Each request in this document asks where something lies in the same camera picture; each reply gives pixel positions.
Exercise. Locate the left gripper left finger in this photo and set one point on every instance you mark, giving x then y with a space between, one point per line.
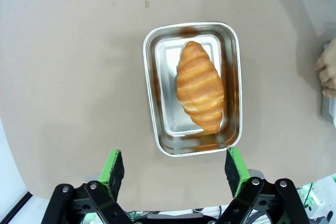
113 174

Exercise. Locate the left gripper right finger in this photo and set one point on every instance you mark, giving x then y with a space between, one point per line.
236 174

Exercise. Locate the small deep steel container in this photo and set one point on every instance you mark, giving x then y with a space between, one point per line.
168 119

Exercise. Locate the golden croissant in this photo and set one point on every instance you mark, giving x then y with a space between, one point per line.
199 87

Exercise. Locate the pale object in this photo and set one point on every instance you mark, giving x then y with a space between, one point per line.
325 111

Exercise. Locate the person's left hand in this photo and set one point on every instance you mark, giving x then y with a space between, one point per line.
329 72

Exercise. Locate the white device with green light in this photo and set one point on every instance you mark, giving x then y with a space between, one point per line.
323 195

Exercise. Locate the black table frame edge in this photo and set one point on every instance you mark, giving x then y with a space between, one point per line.
18 205

